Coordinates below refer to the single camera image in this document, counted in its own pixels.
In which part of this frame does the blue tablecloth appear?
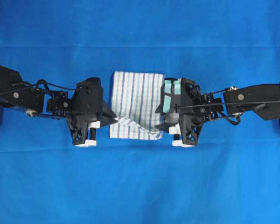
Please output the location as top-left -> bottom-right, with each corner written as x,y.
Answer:
0,0 -> 280,224

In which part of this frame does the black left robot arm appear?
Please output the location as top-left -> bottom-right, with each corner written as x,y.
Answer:
0,65 -> 118,147

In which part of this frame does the blue white striped towel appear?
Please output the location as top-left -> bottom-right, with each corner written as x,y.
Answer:
110,71 -> 165,140

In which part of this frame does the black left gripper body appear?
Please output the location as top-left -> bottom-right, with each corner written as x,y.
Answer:
66,77 -> 103,147

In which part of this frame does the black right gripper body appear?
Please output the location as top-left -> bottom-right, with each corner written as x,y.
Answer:
162,78 -> 203,147

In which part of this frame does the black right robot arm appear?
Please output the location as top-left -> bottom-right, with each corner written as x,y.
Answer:
155,78 -> 280,147

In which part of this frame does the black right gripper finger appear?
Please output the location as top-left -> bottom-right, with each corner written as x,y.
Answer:
155,122 -> 170,133
155,103 -> 164,114

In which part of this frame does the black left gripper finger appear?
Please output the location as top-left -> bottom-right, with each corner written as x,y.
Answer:
100,100 -> 118,127

